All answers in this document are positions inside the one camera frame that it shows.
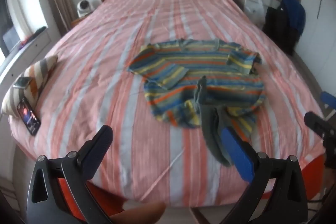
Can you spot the white security camera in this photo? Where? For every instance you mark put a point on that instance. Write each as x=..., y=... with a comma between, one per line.
x=84, y=7

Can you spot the blue jacket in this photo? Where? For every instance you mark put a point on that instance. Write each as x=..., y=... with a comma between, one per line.
x=294, y=12

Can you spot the chevron patterned pillow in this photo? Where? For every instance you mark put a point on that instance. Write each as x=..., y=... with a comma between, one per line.
x=36, y=77

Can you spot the white plastic bag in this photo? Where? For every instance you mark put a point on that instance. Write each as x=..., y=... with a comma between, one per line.
x=254, y=10

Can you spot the black smartphone lit screen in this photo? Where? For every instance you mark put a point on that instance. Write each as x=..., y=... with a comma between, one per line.
x=28, y=116

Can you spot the silver flat device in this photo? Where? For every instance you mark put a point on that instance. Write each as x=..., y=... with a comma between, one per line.
x=21, y=82

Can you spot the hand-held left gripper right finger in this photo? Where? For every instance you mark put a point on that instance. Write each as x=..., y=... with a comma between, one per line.
x=236, y=151

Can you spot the dark flat windowsill object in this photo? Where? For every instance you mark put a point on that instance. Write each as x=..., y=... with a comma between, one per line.
x=38, y=32

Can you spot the striped knit sweater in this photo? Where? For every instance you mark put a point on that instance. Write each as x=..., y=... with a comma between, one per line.
x=210, y=74

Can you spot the window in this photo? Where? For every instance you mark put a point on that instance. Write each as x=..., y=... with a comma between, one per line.
x=15, y=14

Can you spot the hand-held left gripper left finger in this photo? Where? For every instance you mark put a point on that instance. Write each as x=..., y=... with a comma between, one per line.
x=101, y=140

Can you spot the wooden nightstand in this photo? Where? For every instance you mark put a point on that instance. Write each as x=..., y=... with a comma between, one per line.
x=76, y=22

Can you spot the pink striped bedsheet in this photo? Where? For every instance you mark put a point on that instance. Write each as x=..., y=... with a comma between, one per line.
x=110, y=61

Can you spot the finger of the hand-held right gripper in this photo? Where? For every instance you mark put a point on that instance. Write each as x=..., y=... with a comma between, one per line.
x=317, y=123
x=328, y=99

